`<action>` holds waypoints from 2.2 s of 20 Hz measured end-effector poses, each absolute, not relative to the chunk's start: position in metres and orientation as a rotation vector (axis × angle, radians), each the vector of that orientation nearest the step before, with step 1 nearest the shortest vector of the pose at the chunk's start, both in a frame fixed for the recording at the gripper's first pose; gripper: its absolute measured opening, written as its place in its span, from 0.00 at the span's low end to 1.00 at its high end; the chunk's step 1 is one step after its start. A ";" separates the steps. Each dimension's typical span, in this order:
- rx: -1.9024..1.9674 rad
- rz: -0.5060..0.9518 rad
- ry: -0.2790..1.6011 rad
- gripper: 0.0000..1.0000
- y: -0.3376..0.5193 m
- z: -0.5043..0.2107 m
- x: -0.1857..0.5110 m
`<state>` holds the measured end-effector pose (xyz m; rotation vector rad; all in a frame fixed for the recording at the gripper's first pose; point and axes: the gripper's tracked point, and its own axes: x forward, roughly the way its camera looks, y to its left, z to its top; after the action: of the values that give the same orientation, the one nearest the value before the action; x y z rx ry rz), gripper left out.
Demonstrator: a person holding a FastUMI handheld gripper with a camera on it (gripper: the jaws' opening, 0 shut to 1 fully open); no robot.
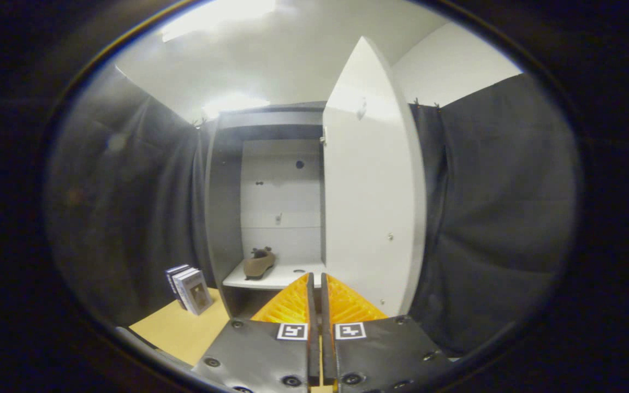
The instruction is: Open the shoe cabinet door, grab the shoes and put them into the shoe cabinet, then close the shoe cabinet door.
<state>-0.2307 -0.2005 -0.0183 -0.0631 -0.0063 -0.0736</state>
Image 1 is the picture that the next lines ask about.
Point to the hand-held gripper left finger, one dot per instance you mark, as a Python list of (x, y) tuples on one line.
[(313, 355)]

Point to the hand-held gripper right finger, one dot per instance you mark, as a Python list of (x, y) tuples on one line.
[(327, 355)]

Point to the brown felt shoe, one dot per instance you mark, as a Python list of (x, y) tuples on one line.
[(260, 265)]

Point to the grey shoe cabinet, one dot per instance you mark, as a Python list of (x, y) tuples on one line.
[(224, 218)]

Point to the white shoe cabinet door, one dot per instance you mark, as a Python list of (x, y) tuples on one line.
[(369, 191)]

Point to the white boxed book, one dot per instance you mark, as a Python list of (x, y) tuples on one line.
[(176, 283), (168, 275), (197, 295)]

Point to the black backdrop cloth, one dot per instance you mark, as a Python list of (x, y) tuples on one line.
[(500, 218)]

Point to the ceiling light panel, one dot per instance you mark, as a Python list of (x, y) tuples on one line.
[(216, 16), (235, 103)]

